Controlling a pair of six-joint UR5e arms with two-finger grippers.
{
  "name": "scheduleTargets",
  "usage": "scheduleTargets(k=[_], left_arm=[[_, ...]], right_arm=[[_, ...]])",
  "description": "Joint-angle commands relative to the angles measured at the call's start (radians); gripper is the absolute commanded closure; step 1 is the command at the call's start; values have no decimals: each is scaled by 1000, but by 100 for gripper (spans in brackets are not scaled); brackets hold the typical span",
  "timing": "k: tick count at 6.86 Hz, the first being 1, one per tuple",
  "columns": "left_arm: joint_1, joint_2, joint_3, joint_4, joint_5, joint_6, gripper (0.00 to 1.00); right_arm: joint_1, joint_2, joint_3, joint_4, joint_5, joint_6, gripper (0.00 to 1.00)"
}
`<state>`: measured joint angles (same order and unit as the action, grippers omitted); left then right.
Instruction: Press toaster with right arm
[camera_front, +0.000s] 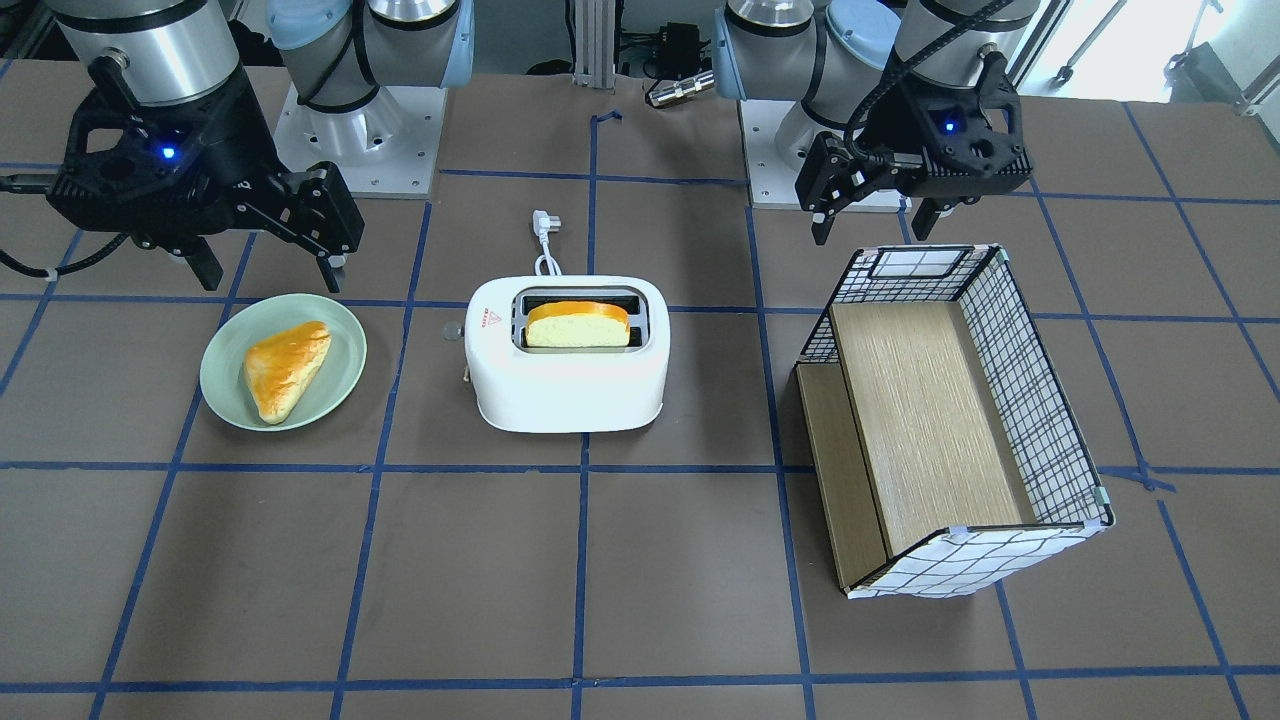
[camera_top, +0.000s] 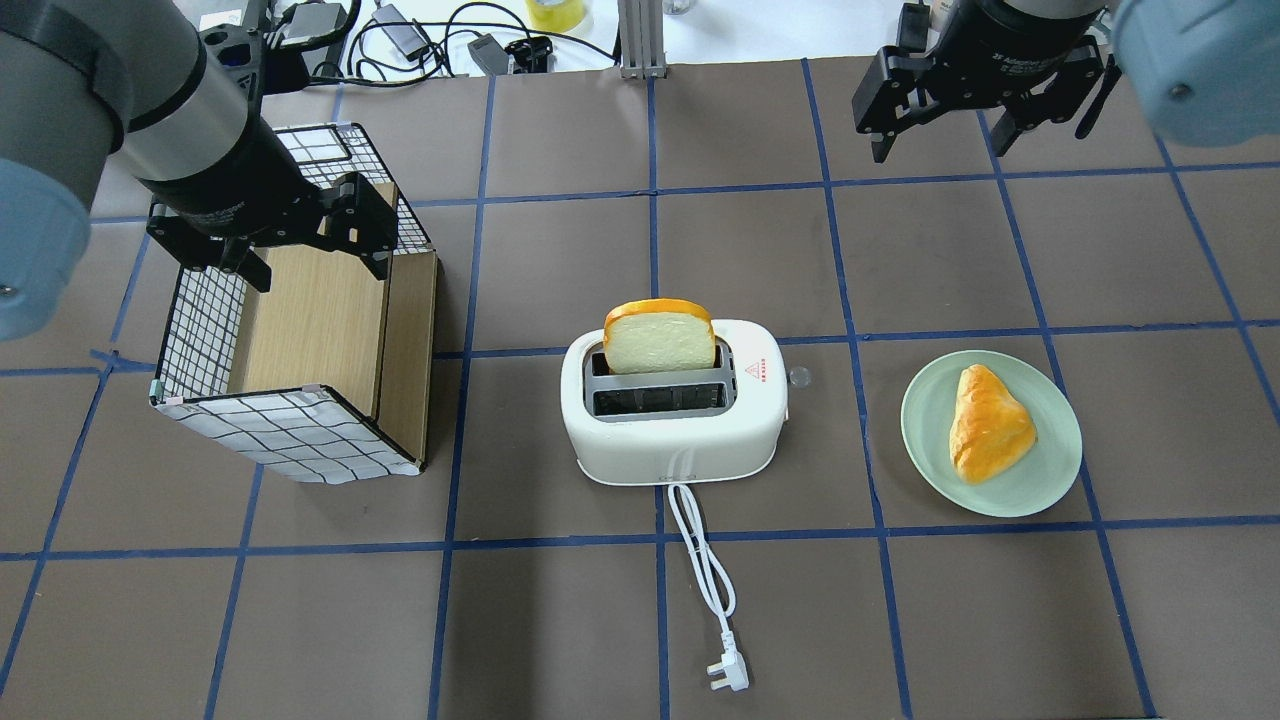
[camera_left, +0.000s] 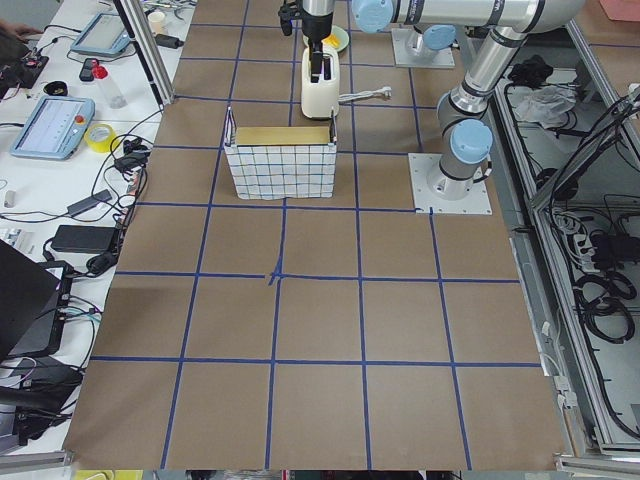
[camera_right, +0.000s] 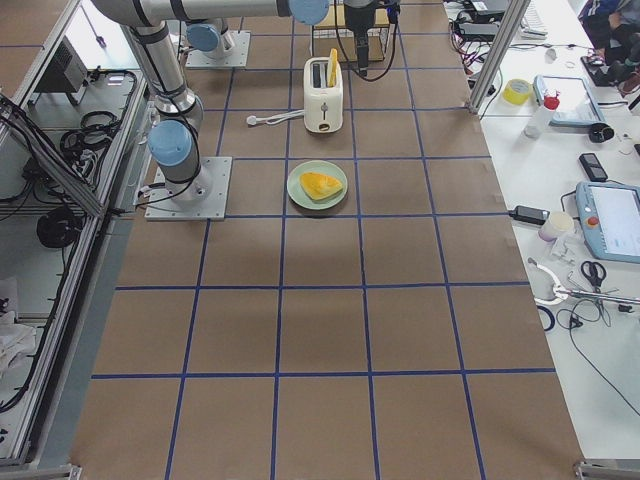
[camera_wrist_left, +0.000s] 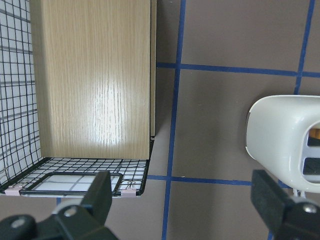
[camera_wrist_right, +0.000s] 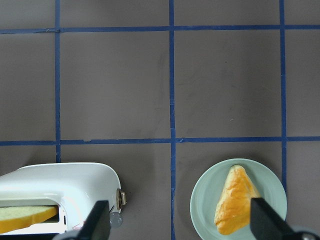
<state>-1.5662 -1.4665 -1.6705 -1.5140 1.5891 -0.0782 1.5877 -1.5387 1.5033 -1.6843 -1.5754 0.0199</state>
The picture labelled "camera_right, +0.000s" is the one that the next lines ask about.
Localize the black power adapter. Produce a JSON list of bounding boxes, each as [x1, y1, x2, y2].
[[508, 205, 549, 225]]

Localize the white toaster power cord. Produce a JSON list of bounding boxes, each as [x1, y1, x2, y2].
[[246, 110, 306, 127]]

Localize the wire basket with wooden shelf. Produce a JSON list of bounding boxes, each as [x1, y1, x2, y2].
[[309, 0, 391, 63]]

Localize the white cup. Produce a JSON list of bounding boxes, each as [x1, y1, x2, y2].
[[538, 211, 575, 242]]

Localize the blue teach pendant near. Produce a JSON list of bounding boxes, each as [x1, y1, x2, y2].
[[576, 182, 639, 264]]

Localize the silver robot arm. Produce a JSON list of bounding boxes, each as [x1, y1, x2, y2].
[[94, 1, 329, 131], [186, 18, 235, 59]]

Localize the coiled black cables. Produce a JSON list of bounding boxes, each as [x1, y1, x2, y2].
[[37, 69, 139, 251]]

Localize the seated person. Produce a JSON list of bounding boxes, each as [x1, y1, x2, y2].
[[579, 0, 639, 95]]

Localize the light green plate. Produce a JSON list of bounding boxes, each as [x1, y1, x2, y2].
[[287, 160, 348, 210]]

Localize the triangular golden bread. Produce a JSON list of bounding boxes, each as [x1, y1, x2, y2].
[[299, 171, 344, 201]]

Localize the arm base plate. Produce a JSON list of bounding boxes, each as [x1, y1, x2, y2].
[[144, 157, 232, 221], [186, 25, 251, 69]]

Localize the black scissors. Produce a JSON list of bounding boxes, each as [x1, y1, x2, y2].
[[580, 260, 607, 293]]

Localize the yellow tape roll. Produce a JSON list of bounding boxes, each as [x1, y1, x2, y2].
[[502, 78, 533, 105]]

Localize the white two-slot toaster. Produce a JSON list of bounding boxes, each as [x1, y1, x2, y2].
[[303, 57, 344, 133]]

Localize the black remote device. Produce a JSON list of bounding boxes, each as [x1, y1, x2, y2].
[[579, 153, 608, 183]]

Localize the clear bottle red cap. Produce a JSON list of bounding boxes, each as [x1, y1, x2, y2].
[[523, 95, 560, 139]]

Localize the white plastic bracket tool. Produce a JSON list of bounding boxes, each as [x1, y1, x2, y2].
[[527, 257, 569, 307]]

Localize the bread slice in toaster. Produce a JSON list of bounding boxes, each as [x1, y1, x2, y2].
[[326, 48, 339, 88]]

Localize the black tape roll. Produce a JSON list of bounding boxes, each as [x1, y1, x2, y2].
[[588, 122, 615, 144]]

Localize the crumpled white cloth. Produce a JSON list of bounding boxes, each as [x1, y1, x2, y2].
[[0, 277, 39, 386]]

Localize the blue teach pendant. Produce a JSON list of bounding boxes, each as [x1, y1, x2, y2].
[[576, 182, 639, 264], [533, 75, 605, 128]]

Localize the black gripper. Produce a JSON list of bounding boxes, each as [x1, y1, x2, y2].
[[343, 0, 400, 76]]

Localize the aluminium frame post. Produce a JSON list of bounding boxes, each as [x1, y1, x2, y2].
[[467, 0, 530, 114]]

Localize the grey electronics box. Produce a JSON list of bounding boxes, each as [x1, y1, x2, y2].
[[35, 36, 88, 106]]

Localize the blue teach pendant far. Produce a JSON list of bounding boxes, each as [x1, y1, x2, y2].
[[533, 75, 605, 128]]

